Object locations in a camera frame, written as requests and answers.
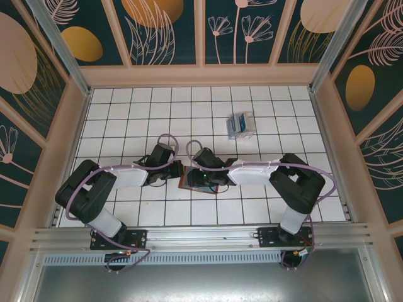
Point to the clear acrylic card stand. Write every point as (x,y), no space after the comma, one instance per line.
(248,126)

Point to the aluminium corner post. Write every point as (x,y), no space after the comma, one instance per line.
(66,53)
(333,44)

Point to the brown leather card holder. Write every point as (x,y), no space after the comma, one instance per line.
(186,179)

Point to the blue card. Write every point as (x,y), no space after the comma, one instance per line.
(241,122)

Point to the grey-blue card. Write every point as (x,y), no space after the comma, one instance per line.
(231,125)

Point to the arm base controller board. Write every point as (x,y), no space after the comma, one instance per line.
(118,254)
(303,253)

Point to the grey metal panel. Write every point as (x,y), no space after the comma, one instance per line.
(201,283)

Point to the aluminium side rail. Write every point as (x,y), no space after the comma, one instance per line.
(342,195)
(78,126)

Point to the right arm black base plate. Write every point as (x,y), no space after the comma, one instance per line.
(267,236)

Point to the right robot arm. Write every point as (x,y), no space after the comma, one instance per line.
(252,174)

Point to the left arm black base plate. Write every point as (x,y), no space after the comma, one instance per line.
(138,236)

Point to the long aluminium mounting rail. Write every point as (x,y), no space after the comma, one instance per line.
(201,236)

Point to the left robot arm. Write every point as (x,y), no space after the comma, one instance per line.
(129,177)

